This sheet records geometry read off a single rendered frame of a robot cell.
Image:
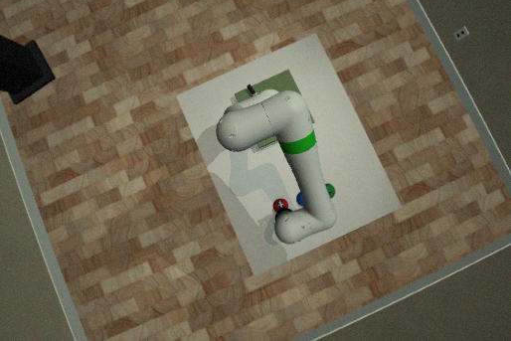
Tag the green dome bell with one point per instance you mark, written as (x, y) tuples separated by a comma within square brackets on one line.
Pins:
[(330, 189)]

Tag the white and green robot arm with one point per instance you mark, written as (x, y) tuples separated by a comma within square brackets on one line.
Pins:
[(285, 115)]

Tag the blue dome bell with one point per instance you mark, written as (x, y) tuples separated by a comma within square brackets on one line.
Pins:
[(299, 199)]

